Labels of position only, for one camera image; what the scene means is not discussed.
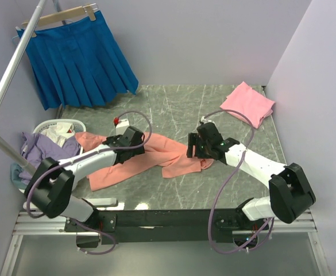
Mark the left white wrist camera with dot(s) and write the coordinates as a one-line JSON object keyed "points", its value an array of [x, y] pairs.
{"points": [[121, 125]]}

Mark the wooden clip hanger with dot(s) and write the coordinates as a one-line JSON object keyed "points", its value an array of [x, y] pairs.
{"points": [[65, 15]]}

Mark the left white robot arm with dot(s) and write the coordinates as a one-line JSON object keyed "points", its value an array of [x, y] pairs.
{"points": [[50, 188]]}

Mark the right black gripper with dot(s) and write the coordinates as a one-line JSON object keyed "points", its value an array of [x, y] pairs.
{"points": [[194, 139]]}

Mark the folded pink t shirt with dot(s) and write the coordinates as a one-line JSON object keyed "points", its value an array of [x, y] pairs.
{"points": [[253, 105]]}

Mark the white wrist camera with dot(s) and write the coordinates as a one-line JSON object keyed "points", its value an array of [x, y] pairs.
{"points": [[121, 125], [204, 120]]}

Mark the aluminium rail frame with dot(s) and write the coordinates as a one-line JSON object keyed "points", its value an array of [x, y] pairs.
{"points": [[25, 225]]}

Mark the white garment in basket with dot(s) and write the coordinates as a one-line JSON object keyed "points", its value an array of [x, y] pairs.
{"points": [[59, 133]]}

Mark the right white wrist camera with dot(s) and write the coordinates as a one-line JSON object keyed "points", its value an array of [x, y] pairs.
{"points": [[204, 120]]}

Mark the white clothes rack pole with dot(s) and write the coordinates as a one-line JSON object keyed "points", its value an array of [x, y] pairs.
{"points": [[8, 76]]}

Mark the black base beam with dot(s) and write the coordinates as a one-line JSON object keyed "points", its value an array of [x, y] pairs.
{"points": [[127, 226]]}

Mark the blue grey cloth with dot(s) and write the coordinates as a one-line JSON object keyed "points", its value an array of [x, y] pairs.
{"points": [[15, 171]]}

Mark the lavender shirt in basket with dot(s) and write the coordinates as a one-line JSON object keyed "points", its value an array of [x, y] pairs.
{"points": [[37, 147]]}

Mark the salmon orange t shirt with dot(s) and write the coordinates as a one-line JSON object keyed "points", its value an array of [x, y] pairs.
{"points": [[159, 151]]}

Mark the white laundry basket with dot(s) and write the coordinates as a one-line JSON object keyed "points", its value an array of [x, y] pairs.
{"points": [[78, 127]]}

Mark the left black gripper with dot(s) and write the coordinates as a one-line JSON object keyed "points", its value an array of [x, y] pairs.
{"points": [[138, 150]]}

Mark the blue pleated skirt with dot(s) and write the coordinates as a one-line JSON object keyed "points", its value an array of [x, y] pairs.
{"points": [[79, 64]]}

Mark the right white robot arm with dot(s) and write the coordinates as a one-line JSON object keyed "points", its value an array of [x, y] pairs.
{"points": [[290, 193]]}

